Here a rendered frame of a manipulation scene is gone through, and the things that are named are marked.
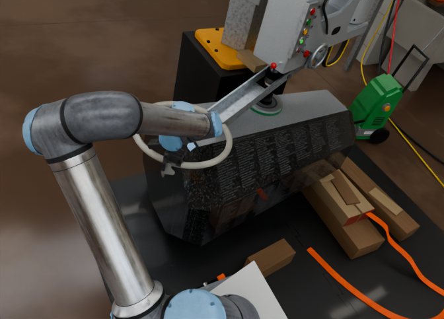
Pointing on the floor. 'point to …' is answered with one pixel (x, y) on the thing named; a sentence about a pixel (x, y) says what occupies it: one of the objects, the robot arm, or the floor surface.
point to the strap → (365, 295)
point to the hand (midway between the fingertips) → (164, 170)
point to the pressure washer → (379, 103)
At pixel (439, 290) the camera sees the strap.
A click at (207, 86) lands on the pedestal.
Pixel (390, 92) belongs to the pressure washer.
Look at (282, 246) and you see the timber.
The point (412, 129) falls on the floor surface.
